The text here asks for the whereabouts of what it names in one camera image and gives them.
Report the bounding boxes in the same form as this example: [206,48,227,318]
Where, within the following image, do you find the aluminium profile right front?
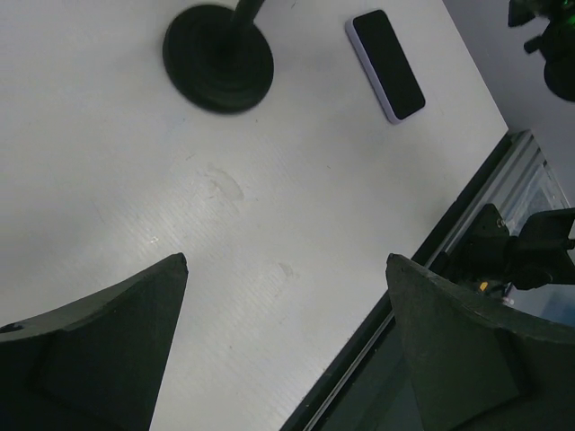
[283,132,543,430]

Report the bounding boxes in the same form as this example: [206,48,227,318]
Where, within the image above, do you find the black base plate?
[431,204,574,297]

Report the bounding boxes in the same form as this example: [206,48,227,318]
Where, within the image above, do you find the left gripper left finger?
[1,253,188,430]

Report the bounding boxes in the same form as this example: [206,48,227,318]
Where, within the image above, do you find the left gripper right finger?
[385,254,574,430]

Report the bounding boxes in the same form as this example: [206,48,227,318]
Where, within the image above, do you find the black phone stand corner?
[162,0,274,115]

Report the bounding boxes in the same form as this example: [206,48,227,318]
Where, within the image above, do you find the phone with lilac case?
[345,10,426,124]

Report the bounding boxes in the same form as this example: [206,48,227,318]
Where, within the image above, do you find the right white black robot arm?
[508,0,574,102]

